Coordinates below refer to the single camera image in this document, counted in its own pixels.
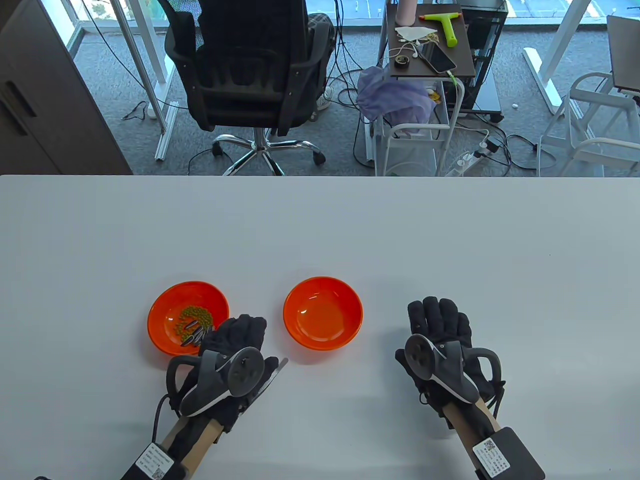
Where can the person's left hand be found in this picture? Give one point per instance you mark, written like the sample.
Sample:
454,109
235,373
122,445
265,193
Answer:
240,332

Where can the person's right hand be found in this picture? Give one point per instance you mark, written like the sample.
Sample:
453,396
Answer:
440,320

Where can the pile of sunflower seeds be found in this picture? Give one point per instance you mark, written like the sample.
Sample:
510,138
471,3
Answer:
192,334

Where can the silver metal tweezers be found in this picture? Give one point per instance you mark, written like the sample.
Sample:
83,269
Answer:
279,370

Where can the orange bowl with green beans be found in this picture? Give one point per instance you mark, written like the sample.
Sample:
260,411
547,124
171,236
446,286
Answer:
170,310

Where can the orange plastic bowl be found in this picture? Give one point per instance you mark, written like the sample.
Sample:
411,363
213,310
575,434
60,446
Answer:
322,315

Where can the person's left forearm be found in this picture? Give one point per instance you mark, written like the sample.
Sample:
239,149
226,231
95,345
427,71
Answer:
197,450

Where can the grey left hand controller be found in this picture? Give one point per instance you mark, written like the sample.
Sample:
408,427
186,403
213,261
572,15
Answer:
245,372

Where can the pile of green mung beans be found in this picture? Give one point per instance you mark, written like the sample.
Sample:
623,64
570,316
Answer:
195,314

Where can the black right wrist sensor box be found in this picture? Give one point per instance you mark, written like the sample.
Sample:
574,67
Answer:
520,450

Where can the black wrist sensor box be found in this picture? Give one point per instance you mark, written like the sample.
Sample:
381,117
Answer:
520,450
150,462

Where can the black left wrist sensor box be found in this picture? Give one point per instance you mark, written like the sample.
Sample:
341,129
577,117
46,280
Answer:
150,462

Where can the white power strip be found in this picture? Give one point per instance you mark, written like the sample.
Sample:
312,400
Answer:
465,160

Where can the black power adapter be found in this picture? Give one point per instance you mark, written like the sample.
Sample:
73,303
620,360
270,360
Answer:
492,145

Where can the white metal cart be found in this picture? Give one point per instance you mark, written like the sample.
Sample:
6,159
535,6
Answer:
425,125

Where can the yellow small object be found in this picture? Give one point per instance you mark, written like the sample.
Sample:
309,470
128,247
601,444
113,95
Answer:
434,96

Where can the purple cloth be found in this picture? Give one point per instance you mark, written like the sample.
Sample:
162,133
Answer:
395,97

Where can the dark brown side table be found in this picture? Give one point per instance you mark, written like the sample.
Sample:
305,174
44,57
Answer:
460,60

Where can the black smartphone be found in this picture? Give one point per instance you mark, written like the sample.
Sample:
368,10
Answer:
437,57

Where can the black tape roll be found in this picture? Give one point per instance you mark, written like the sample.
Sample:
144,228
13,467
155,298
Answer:
396,61

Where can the black office chair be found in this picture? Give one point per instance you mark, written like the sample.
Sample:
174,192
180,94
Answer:
250,65

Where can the white face mask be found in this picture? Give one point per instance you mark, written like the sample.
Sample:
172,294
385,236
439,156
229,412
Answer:
412,33

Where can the green plastic squeegee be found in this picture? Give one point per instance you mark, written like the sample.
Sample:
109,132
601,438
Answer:
450,30

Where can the black equipment rack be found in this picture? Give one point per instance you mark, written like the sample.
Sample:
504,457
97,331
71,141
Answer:
487,30

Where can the dark brown cabinet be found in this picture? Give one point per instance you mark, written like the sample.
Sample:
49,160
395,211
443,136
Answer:
40,100

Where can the pink cup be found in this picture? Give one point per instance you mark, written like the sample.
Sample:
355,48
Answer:
406,12

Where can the grey flat panel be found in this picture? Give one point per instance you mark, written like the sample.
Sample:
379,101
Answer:
625,50

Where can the white desk frame leg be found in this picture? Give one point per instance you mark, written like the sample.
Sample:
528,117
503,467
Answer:
559,45
164,140

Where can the white metal chair frame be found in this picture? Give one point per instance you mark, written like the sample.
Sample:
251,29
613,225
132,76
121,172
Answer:
607,100

